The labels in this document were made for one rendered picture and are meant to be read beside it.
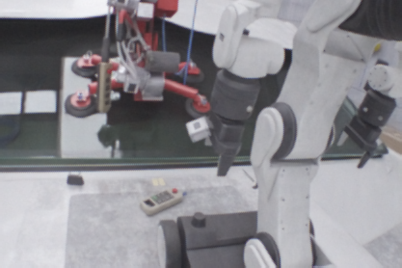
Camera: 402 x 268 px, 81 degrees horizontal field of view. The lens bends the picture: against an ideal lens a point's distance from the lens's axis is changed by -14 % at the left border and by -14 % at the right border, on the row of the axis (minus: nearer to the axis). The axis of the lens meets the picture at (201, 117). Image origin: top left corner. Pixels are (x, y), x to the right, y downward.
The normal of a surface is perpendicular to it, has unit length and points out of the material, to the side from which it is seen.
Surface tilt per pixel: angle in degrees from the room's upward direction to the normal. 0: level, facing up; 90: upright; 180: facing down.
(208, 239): 45
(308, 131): 86
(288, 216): 60
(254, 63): 102
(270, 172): 90
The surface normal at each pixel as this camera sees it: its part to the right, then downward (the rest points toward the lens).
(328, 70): 0.23, 0.54
